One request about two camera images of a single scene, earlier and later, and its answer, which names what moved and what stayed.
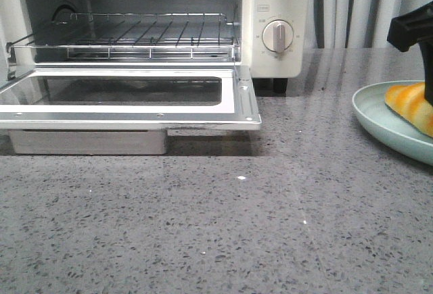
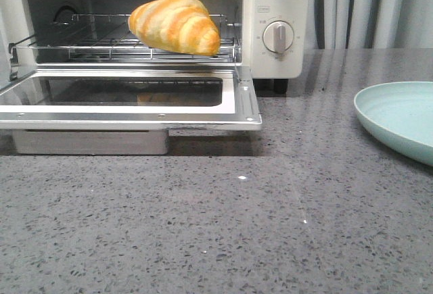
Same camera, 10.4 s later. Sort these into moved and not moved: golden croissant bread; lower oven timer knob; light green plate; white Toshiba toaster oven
Moved: golden croissant bread
Not moved: white Toshiba toaster oven; light green plate; lower oven timer knob
